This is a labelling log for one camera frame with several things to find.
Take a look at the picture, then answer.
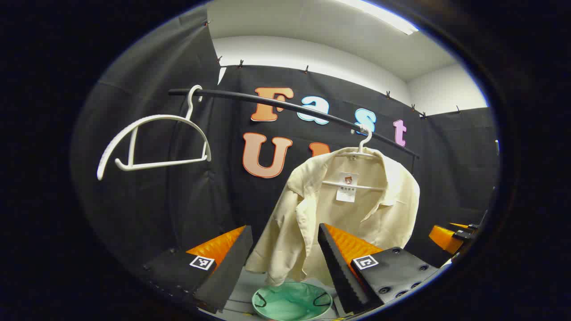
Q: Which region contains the green laundry hamper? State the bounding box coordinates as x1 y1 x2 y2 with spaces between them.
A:
252 281 333 321

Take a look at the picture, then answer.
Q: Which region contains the row of small backdrop clips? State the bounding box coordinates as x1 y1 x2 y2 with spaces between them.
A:
203 20 462 119

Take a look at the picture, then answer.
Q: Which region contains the black backdrop cloth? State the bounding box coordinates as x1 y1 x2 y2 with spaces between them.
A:
71 9 500 286

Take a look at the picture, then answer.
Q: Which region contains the white plastic hanger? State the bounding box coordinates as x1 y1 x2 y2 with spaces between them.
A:
97 85 212 181
321 125 386 192

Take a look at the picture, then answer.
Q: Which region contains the black clothes rail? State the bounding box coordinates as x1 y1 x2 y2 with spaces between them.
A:
168 88 421 174

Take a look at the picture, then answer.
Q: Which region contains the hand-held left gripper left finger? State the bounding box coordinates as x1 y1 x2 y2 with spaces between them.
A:
142 225 254 314

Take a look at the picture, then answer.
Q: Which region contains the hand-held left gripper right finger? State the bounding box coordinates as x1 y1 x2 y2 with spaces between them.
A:
318 223 442 315

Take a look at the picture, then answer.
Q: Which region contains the cream shirt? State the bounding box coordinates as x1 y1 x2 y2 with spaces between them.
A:
244 147 421 287

